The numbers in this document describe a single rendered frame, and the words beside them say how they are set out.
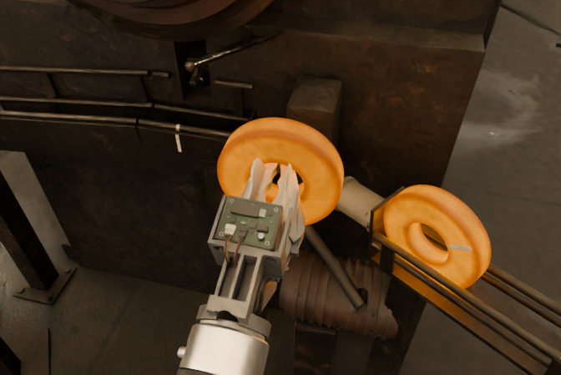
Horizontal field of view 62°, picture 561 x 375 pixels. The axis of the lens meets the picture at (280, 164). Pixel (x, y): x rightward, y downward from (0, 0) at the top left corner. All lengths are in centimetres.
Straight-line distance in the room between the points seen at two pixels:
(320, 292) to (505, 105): 166
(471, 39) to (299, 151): 39
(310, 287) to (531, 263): 99
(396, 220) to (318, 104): 21
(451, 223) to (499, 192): 124
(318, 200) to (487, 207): 128
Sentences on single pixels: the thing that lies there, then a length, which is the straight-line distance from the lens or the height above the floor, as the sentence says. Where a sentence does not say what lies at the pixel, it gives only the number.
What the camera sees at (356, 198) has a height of 69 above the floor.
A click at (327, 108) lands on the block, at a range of 72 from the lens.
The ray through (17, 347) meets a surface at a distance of 152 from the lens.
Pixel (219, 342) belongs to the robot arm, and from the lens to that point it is 43.
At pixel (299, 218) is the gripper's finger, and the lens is 52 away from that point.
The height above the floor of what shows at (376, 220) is 70.
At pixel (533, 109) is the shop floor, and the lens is 236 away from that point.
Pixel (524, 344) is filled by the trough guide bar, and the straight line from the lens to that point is 67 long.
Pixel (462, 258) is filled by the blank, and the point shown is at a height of 72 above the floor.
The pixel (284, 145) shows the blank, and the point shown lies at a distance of 52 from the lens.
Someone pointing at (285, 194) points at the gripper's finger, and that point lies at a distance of 50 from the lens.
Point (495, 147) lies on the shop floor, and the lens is 206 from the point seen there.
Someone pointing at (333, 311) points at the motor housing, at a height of 50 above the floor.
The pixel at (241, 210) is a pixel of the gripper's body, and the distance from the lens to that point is 45.
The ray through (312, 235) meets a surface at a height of 59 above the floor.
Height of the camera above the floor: 122
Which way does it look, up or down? 43 degrees down
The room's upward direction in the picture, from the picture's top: straight up
